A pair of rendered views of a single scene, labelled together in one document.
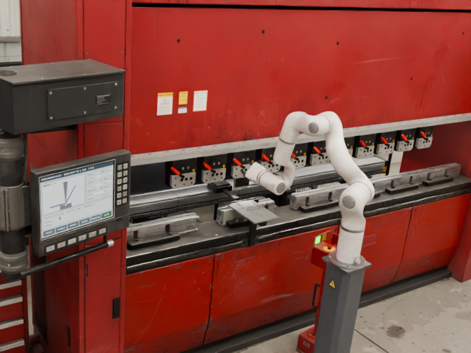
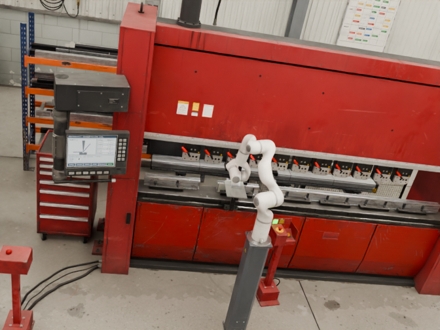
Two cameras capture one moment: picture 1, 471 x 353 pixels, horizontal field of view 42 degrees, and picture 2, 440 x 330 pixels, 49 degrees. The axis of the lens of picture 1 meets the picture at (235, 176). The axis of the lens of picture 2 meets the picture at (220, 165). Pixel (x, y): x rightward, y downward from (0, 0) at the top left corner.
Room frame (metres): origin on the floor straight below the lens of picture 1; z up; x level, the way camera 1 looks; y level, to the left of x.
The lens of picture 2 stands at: (-0.11, -1.47, 3.18)
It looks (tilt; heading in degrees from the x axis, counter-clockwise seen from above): 28 degrees down; 24
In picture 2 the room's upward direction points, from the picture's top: 12 degrees clockwise
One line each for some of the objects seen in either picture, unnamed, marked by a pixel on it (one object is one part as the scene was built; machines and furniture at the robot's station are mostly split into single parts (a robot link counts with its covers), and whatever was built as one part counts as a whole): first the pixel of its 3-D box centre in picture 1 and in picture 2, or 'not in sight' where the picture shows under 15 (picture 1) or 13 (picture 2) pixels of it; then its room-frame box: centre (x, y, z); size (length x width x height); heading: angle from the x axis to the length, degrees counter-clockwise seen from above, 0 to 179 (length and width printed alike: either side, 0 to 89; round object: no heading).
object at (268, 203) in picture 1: (245, 211); (237, 188); (3.45, -0.08, 0.92); 0.39 x 0.06 x 0.10; 125
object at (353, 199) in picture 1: (353, 208); (264, 206); (2.76, -0.59, 1.30); 0.19 x 0.12 x 0.24; 150
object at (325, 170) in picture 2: (340, 147); (321, 165); (3.87, -0.67, 1.26); 0.15 x 0.09 x 0.17; 125
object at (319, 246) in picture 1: (331, 250); (283, 232); (3.37, -0.63, 0.75); 0.20 x 0.16 x 0.18; 137
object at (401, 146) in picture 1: (402, 138); (381, 171); (4.21, -1.16, 1.26); 0.15 x 0.09 x 0.17; 125
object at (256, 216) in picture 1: (253, 211); (235, 189); (3.30, -0.12, 1.00); 0.26 x 0.18 x 0.01; 35
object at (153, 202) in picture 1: (262, 184); (267, 173); (3.90, -0.19, 0.93); 2.30 x 0.14 x 0.10; 125
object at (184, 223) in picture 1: (157, 229); (172, 181); (3.10, 0.41, 0.92); 0.50 x 0.06 x 0.10; 125
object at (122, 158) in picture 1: (79, 198); (96, 150); (2.33, 0.64, 1.42); 0.45 x 0.12 x 0.36; 139
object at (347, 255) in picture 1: (349, 244); (261, 229); (2.79, -0.61, 1.09); 0.19 x 0.19 x 0.18
